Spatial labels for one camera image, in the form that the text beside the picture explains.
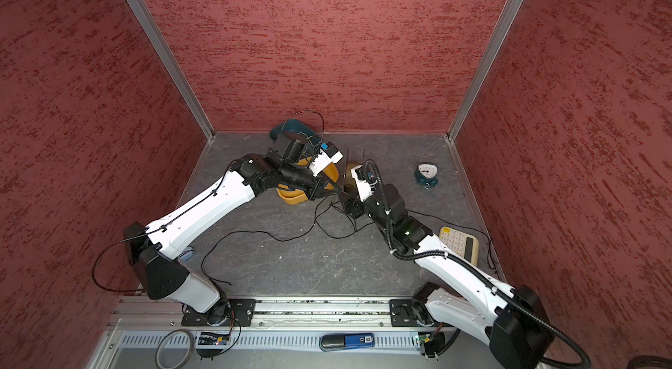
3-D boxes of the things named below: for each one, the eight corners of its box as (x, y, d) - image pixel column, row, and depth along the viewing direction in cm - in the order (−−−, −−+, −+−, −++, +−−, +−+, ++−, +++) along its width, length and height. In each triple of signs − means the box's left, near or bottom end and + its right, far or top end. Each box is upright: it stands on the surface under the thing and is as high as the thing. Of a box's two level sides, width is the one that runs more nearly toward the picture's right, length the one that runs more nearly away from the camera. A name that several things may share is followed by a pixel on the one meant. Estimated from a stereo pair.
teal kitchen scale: (418, 189, 104) (420, 182, 100) (413, 168, 111) (416, 162, 107) (438, 189, 104) (442, 182, 100) (433, 168, 111) (436, 162, 107)
